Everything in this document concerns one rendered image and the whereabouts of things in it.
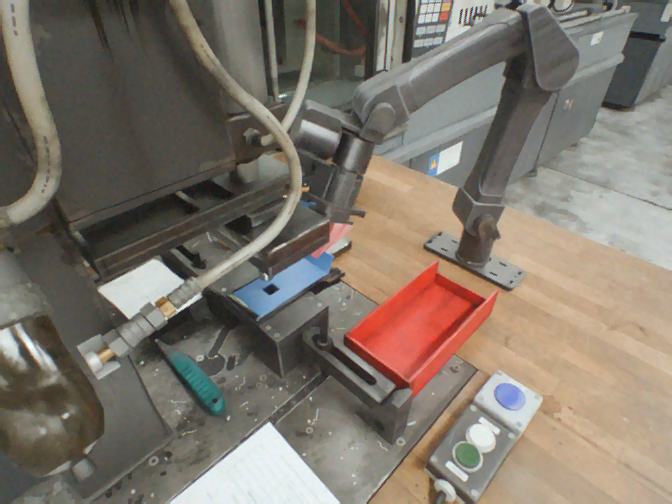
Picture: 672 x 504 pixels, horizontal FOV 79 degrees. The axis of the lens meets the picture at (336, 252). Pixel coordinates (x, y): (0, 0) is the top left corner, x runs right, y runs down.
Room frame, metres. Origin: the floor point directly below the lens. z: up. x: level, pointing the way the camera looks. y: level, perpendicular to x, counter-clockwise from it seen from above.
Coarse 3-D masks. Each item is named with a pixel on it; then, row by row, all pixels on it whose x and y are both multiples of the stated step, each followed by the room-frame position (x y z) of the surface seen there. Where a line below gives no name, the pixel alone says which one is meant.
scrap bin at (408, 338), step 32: (416, 288) 0.53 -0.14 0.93; (448, 288) 0.55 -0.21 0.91; (384, 320) 0.46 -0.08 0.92; (416, 320) 0.47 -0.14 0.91; (448, 320) 0.47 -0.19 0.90; (480, 320) 0.46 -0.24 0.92; (384, 352) 0.41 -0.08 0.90; (416, 352) 0.41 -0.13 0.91; (448, 352) 0.39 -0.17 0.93; (416, 384) 0.33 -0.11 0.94
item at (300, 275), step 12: (324, 252) 0.52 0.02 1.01; (300, 264) 0.52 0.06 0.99; (312, 264) 0.52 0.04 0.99; (324, 264) 0.51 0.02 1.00; (276, 276) 0.49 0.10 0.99; (288, 276) 0.49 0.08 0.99; (300, 276) 0.49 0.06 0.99; (312, 276) 0.49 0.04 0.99; (252, 288) 0.46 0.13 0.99; (264, 288) 0.47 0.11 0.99; (288, 288) 0.46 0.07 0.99; (300, 288) 0.46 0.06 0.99; (252, 300) 0.44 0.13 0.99; (264, 300) 0.44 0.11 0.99; (276, 300) 0.44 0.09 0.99; (264, 312) 0.41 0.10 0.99
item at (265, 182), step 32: (256, 160) 0.47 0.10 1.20; (192, 192) 0.45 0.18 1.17; (224, 192) 0.44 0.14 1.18; (256, 192) 0.43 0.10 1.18; (288, 192) 0.47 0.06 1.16; (96, 224) 0.37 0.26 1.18; (128, 224) 0.38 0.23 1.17; (160, 224) 0.38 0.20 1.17; (192, 224) 0.37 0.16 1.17; (224, 224) 0.42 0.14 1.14; (256, 224) 0.42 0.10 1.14; (288, 224) 0.42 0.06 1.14; (320, 224) 0.42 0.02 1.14; (96, 256) 0.30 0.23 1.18; (128, 256) 0.32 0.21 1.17; (256, 256) 0.37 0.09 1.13; (288, 256) 0.38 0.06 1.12
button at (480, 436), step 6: (474, 426) 0.27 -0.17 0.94; (480, 426) 0.27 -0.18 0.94; (474, 432) 0.26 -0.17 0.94; (480, 432) 0.26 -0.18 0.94; (486, 432) 0.26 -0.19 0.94; (474, 438) 0.25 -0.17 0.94; (480, 438) 0.25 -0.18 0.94; (486, 438) 0.25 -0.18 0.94; (492, 438) 0.25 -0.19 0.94; (474, 444) 0.25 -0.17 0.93; (480, 444) 0.24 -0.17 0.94; (486, 444) 0.24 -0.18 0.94
